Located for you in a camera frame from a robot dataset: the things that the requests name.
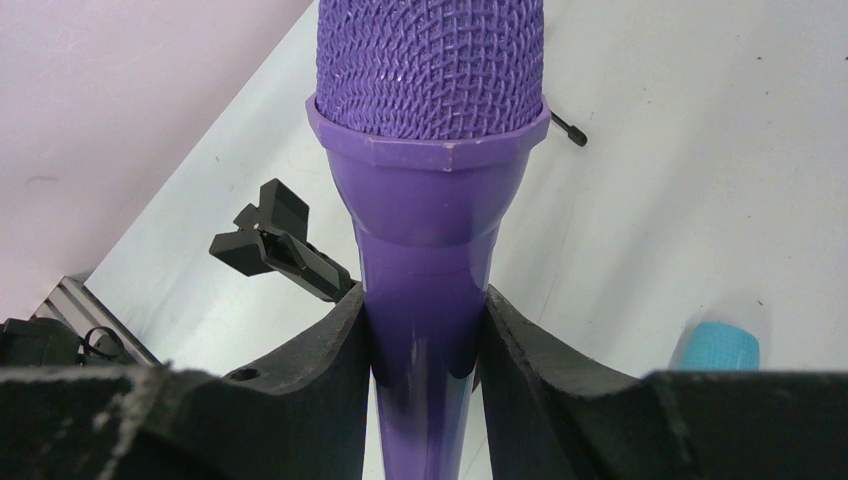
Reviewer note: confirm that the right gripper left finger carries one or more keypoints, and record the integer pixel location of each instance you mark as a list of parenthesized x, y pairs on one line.
[(298, 412)]

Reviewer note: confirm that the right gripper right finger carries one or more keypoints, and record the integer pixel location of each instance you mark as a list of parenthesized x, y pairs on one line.
[(554, 413)]

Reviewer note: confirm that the round base mic stand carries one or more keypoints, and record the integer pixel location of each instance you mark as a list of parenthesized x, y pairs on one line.
[(271, 236)]

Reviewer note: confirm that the purple microphone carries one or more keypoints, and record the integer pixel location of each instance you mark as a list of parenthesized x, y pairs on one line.
[(428, 112)]

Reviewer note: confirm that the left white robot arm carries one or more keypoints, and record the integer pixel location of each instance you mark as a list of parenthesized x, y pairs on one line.
[(40, 342)]

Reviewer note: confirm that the black tripod clip stand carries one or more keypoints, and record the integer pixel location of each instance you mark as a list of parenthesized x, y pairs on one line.
[(574, 134)]

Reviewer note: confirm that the teal microphone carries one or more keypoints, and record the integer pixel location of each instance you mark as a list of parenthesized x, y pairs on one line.
[(715, 346)]

